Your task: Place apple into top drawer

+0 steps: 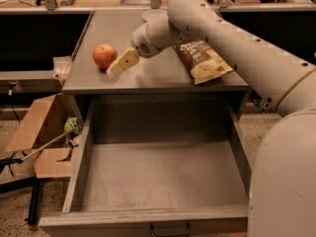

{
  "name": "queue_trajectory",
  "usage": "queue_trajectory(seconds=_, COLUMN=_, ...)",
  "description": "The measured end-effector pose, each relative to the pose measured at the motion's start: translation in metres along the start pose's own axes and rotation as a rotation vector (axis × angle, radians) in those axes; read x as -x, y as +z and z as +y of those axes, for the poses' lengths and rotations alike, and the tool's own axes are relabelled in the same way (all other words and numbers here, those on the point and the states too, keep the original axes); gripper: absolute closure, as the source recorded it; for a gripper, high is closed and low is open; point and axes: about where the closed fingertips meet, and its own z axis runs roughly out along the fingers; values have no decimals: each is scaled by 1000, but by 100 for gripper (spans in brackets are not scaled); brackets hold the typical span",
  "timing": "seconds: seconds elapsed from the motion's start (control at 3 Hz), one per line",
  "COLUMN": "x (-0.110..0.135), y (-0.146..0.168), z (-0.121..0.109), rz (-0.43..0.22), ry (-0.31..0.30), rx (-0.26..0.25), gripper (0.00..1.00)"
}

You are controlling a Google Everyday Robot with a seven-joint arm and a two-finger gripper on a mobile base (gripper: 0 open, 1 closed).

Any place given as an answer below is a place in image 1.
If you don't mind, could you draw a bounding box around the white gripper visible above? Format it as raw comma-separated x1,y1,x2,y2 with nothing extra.
107,23,158,77

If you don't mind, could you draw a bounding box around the red apple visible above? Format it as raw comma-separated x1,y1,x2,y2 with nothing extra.
93,43,118,69

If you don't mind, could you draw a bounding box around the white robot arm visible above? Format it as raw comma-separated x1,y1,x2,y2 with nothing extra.
110,0,316,237

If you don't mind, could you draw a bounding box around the open grey top drawer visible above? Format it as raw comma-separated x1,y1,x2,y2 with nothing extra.
39,96,255,237

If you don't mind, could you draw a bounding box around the grey metal cabinet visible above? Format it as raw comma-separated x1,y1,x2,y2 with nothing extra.
63,8,249,144

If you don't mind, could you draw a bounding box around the white ceramic bowl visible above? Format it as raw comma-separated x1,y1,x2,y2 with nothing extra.
142,9,166,23

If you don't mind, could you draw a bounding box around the brown yellow chip bag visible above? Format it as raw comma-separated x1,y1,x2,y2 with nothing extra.
174,40,233,85

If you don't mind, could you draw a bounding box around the green object in box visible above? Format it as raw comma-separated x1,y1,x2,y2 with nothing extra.
64,117,81,135

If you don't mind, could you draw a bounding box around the thin metal rod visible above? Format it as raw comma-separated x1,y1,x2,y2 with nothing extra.
21,125,80,162

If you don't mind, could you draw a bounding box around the brown cardboard box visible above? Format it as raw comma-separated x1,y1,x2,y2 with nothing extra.
5,94,79,179

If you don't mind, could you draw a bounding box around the black stand leg left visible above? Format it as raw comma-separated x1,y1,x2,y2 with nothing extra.
27,179,40,225

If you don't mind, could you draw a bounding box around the white plastic bracket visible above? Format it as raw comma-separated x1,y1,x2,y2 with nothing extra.
49,56,73,80

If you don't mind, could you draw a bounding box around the black drawer handle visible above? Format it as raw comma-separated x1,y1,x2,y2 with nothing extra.
149,223,192,237

